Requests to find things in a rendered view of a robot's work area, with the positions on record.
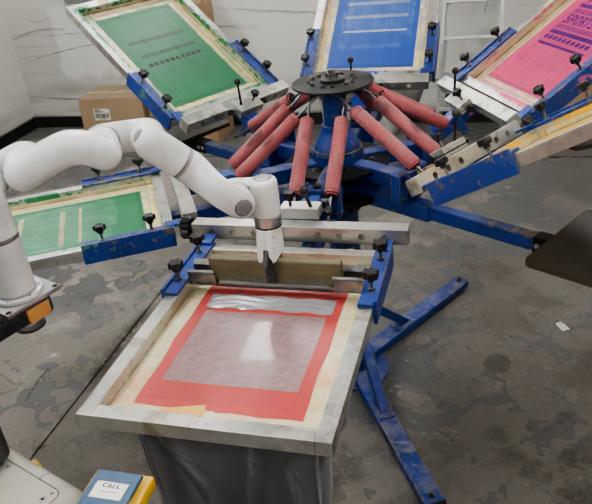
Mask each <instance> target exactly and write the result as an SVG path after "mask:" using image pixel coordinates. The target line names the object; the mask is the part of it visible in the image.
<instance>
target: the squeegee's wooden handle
mask: <svg viewBox="0 0 592 504"><path fill-rule="evenodd" d="M208 262H209V267H210V271H215V272H216V277H217V281H220V279H240V280H259V281H267V277H266V272H265V270H264V269H263V262H264V260H263V262H262V263H259V261H258V256H246V255H223V254H211V255H210V257H209V259H208ZM275 263H276V271H277V273H278V280H279V282H297V283H316V284H331V287H333V280H332V277H344V274H343V262H342V260H340V259H317V258H293V257H279V258H278V259H277V261H276V262H275Z"/></svg>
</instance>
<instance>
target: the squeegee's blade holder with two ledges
mask: <svg viewBox="0 0 592 504"><path fill-rule="evenodd" d="M220 284H233V285H251V286H269V287H287V288H306V289H324V290H330V289H331V284H316V283H297V282H279V283H278V284H272V283H267V281H259V280H240V279H220Z"/></svg>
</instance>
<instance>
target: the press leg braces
mask: <svg viewBox="0 0 592 504"><path fill-rule="evenodd" d="M380 315H381V316H383V317H385V318H388V319H390V320H392V321H394V322H393V323H391V324H390V326H392V327H394V328H396V329H399V330H401V331H402V330H403V329H404V328H406V327H407V326H408V325H410V324H411V323H412V322H414V321H415V320H416V319H414V318H412V317H409V316H407V315H405V314H403V315H400V314H398V313H396V312H394V311H391V310H389V309H387V308H385V307H382V310H381V314H380ZM363 361H364V364H365V367H366V371H367V374H368V378H369V381H370V384H371V388H372V391H373V395H374V399H375V401H372V402H370V404H371V406H372V408H373V410H374V411H375V413H376V415H377V417H378V419H379V420H383V419H387V418H391V417H395V416H396V414H395V413H394V411H393V409H392V407H391V406H390V404H389V402H388V401H387V399H386V395H385V392H384V388H383V385H382V382H381V378H380V375H379V371H378V368H377V365H376V361H375V358H374V355H373V352H372V348H371V345H370V342H369V339H368V340H367V343H366V347H365V350H364V354H363Z"/></svg>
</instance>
